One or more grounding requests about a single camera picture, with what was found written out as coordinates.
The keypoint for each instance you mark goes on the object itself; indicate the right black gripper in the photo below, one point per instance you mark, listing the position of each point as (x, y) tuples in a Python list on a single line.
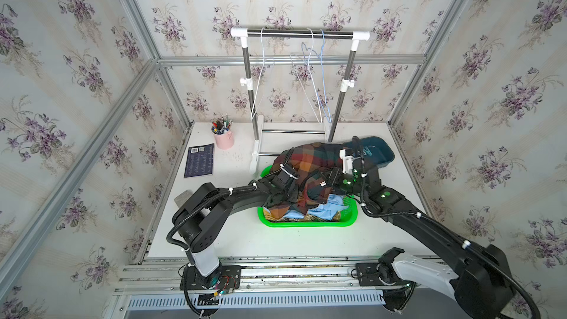
[(336, 176)]

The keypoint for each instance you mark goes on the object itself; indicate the dark plaid shirt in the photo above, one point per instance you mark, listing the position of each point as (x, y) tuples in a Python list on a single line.
[(305, 177)]

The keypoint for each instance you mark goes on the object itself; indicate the light blue shirt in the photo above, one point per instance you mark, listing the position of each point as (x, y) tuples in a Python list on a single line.
[(335, 204)]

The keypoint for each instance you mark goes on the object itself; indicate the white hanger of blue shirt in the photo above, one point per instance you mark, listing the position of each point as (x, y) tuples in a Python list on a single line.
[(306, 54)]

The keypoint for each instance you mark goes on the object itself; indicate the white hanger of dark shirt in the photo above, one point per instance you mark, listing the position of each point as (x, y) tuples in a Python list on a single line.
[(259, 92)]

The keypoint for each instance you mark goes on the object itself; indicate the yellow plaid shirt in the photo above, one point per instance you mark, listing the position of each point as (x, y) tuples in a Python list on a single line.
[(316, 218)]

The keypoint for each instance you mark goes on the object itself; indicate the light blue wire hanger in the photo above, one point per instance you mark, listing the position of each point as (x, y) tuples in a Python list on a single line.
[(322, 91)]

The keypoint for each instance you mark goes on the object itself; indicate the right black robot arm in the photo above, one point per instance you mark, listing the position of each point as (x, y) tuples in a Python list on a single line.
[(479, 279)]

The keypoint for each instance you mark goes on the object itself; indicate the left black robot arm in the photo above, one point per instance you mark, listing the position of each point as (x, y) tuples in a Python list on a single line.
[(200, 219)]

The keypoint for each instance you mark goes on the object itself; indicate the green plastic basket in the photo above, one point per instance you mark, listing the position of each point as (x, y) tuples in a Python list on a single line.
[(348, 217)]

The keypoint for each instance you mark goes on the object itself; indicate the dark teal plastic bin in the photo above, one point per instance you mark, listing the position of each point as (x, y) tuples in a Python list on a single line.
[(383, 157)]

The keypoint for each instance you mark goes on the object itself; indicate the pink pen cup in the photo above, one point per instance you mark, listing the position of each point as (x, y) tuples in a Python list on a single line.
[(222, 130)]

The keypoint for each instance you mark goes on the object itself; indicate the dark blue booklet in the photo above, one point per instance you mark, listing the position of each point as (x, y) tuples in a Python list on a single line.
[(200, 161)]

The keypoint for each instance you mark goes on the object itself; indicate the metal clothes rack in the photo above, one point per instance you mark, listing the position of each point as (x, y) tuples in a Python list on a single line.
[(329, 129)]

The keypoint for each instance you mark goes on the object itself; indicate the grey sponge block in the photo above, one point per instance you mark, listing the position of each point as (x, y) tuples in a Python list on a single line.
[(182, 198)]

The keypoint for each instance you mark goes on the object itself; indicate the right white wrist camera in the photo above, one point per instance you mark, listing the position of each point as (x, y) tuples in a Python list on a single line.
[(347, 156)]

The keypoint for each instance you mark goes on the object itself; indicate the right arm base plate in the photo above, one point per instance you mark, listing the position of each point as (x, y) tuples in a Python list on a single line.
[(374, 274)]

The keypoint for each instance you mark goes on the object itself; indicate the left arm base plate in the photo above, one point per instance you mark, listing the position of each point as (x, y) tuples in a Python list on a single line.
[(224, 280)]

